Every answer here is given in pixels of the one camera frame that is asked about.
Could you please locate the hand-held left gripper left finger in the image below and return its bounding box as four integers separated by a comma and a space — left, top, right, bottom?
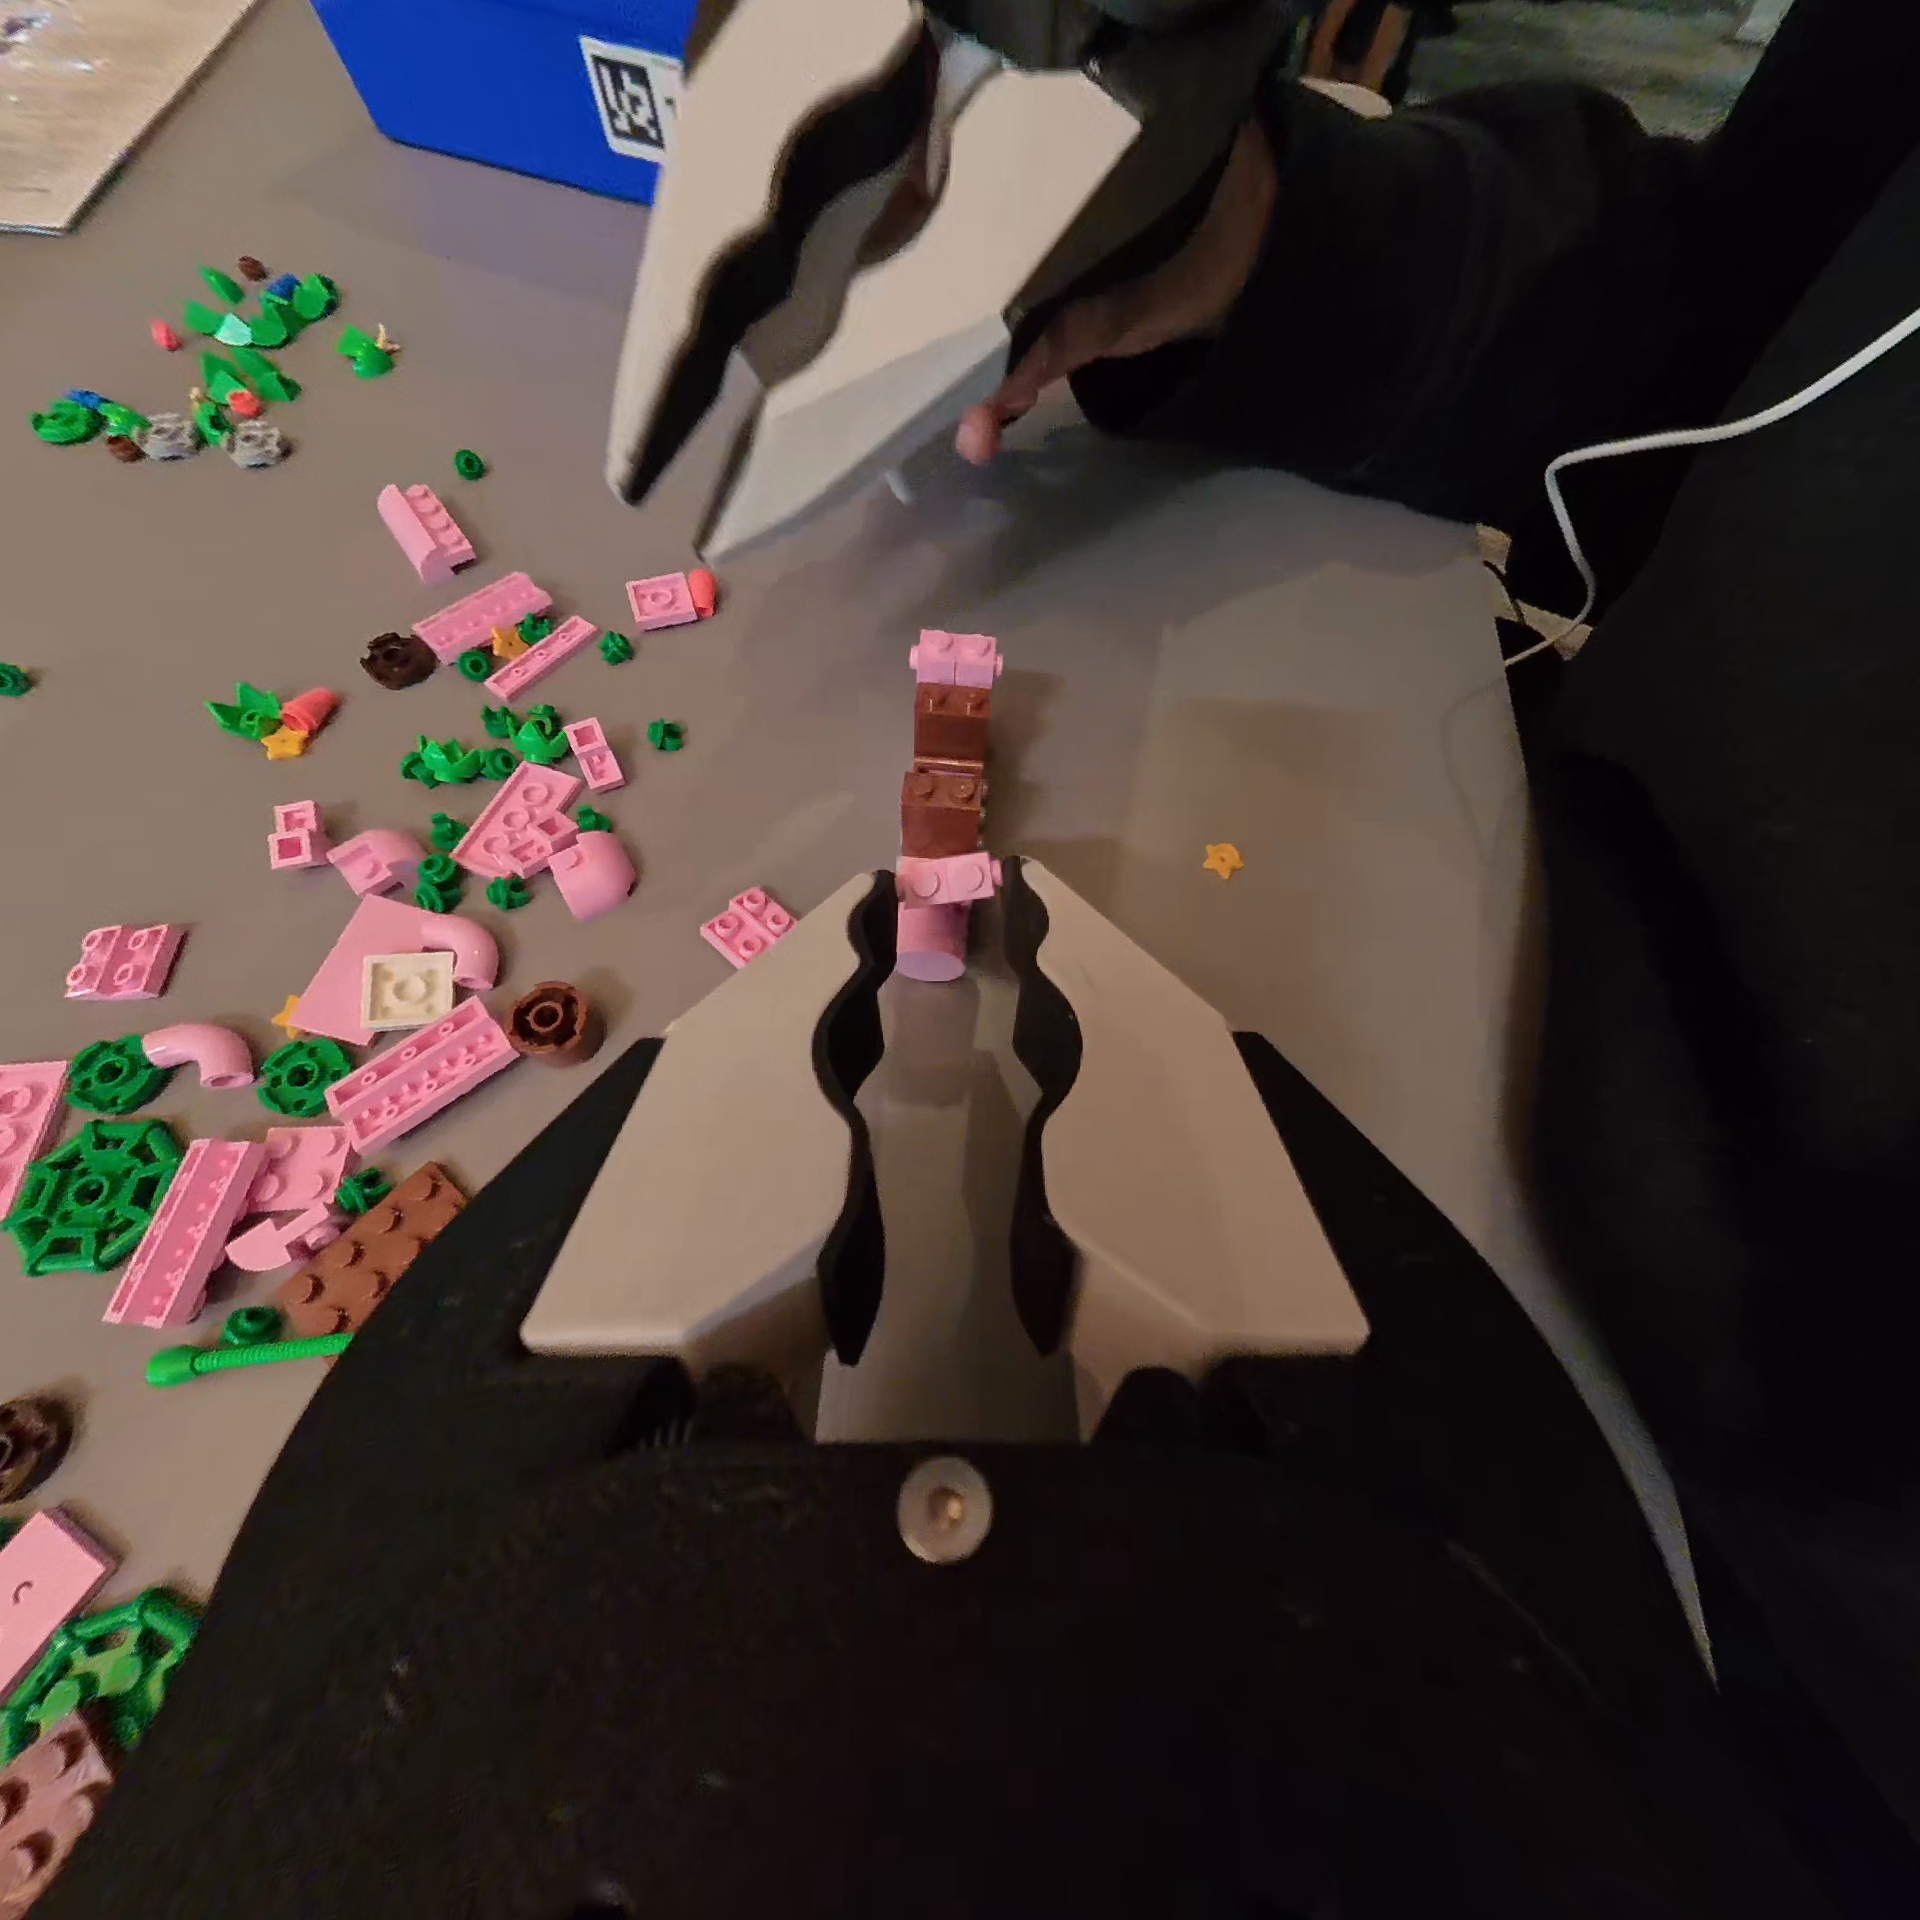
520, 870, 903, 1443

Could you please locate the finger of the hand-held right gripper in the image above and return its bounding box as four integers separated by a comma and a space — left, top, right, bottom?
604, 0, 923, 508
692, 37, 1145, 568

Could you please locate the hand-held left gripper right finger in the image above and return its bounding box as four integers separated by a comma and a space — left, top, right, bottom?
1002, 854, 1372, 1434

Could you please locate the pink and brown brick model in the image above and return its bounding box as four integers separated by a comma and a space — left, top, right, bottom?
895, 629, 1005, 986

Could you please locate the person's right forearm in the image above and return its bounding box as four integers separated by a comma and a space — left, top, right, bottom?
1067, 72, 1730, 530

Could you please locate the blue plastic bin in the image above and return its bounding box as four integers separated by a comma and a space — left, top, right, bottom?
307, 0, 703, 205

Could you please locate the pile of pink toy bricks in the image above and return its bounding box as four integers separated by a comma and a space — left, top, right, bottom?
0, 448, 803, 1920

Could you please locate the cluster of small green pieces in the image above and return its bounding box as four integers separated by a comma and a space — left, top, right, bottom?
29, 257, 405, 470

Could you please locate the printed paper sheet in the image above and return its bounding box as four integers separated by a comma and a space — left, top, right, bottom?
0, 0, 261, 236

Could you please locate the white cable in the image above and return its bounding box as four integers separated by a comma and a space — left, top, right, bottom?
1499, 306, 1920, 666

